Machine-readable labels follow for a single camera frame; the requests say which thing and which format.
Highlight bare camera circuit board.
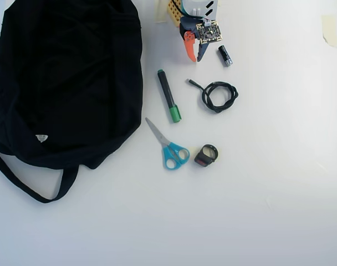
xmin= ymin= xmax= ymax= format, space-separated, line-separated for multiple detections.
xmin=195 ymin=20 xmax=223 ymax=45

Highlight black fabric bag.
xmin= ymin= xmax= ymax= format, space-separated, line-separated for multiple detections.
xmin=0 ymin=0 xmax=144 ymax=204

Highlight blue-grey gripper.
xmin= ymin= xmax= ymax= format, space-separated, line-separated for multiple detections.
xmin=179 ymin=16 xmax=213 ymax=62

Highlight coiled black cable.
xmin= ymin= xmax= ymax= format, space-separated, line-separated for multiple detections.
xmin=186 ymin=78 xmax=239 ymax=114

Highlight blue handled scissors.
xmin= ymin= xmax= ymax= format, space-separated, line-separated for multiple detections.
xmin=145 ymin=117 xmax=191 ymax=171

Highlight small black flashlight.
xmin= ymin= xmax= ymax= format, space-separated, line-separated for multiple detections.
xmin=218 ymin=45 xmax=234 ymax=68

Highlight black and red bike light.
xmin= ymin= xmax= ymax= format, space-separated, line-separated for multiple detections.
xmin=194 ymin=144 xmax=219 ymax=168

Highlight yellow perforated base block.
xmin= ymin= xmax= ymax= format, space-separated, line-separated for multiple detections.
xmin=167 ymin=0 xmax=183 ymax=28

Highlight black and green marker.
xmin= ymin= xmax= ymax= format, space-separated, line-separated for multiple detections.
xmin=157 ymin=69 xmax=182 ymax=124

